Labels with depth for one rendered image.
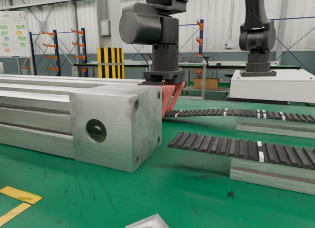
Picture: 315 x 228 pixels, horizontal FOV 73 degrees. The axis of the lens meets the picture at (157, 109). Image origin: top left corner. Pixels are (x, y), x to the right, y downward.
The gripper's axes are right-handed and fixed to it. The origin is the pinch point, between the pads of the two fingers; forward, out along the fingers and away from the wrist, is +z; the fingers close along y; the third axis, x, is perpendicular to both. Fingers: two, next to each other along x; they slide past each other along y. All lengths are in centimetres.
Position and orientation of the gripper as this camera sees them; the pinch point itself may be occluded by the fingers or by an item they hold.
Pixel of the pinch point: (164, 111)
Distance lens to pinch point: 49.1
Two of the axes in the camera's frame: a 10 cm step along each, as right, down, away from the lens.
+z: 0.0, 9.7, 2.3
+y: -3.8, 2.1, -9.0
